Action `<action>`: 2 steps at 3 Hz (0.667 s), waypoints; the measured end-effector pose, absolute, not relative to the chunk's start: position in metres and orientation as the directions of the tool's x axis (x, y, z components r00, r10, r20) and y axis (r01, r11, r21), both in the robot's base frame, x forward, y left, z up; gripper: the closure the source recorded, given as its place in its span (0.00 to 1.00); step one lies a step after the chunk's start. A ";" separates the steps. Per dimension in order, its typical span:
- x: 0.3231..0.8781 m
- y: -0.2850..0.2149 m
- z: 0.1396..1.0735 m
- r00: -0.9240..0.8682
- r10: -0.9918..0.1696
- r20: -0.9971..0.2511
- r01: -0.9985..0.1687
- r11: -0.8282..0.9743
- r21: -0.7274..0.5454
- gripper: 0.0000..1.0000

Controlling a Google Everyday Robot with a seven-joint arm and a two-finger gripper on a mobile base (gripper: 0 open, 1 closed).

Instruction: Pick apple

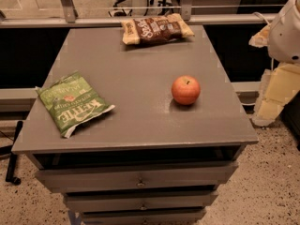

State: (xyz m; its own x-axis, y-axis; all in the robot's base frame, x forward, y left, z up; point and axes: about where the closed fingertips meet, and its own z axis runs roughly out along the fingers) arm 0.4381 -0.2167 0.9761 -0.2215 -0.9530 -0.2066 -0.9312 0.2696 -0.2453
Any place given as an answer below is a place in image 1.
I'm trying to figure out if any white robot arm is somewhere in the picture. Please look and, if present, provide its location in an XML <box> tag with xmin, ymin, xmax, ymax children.
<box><xmin>268</xmin><ymin>0</ymin><xmax>300</xmax><ymax>64</ymax></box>

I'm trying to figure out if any red apple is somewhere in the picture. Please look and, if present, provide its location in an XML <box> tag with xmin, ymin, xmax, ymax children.
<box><xmin>172</xmin><ymin>75</ymin><xmax>201</xmax><ymax>105</ymax></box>

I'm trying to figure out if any grey drawer cabinet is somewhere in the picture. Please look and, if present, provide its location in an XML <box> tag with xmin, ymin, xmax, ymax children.
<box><xmin>11</xmin><ymin>24</ymin><xmax>260</xmax><ymax>225</ymax></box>

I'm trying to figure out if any brown and cream snack bag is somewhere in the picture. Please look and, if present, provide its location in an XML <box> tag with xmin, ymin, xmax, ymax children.
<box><xmin>121</xmin><ymin>13</ymin><xmax>194</xmax><ymax>45</ymax></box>

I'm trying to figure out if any top grey drawer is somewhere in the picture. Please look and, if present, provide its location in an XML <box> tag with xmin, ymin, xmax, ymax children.
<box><xmin>36</xmin><ymin>161</ymin><xmax>238</xmax><ymax>193</ymax></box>

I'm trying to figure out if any grey drawer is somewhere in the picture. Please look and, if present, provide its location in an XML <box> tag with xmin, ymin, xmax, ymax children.
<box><xmin>36</xmin><ymin>161</ymin><xmax>238</xmax><ymax>193</ymax></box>
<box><xmin>82</xmin><ymin>207</ymin><xmax>206</xmax><ymax>225</ymax></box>
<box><xmin>65</xmin><ymin>190</ymin><xmax>218</xmax><ymax>212</ymax></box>

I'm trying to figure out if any green Kettle chip bag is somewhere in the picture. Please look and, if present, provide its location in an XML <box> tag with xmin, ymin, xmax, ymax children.
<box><xmin>36</xmin><ymin>72</ymin><xmax>114</xmax><ymax>139</ymax></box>

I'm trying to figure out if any middle grey drawer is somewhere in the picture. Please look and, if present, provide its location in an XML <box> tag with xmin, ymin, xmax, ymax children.
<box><xmin>65</xmin><ymin>190</ymin><xmax>218</xmax><ymax>212</ymax></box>

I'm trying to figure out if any bottom grey drawer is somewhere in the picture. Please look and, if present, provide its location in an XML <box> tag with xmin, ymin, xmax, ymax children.
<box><xmin>82</xmin><ymin>207</ymin><xmax>206</xmax><ymax>225</ymax></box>

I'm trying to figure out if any grey metal railing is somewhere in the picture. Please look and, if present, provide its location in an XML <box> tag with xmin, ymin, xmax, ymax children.
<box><xmin>0</xmin><ymin>0</ymin><xmax>287</xmax><ymax>28</ymax></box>

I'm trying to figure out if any yellow foam block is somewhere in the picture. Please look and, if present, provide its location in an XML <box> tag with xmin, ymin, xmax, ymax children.
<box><xmin>252</xmin><ymin>63</ymin><xmax>300</xmax><ymax>127</ymax></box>

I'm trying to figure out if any black stand leg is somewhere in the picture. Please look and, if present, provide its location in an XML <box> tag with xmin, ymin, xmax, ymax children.
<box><xmin>6</xmin><ymin>121</ymin><xmax>23</xmax><ymax>186</ymax></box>

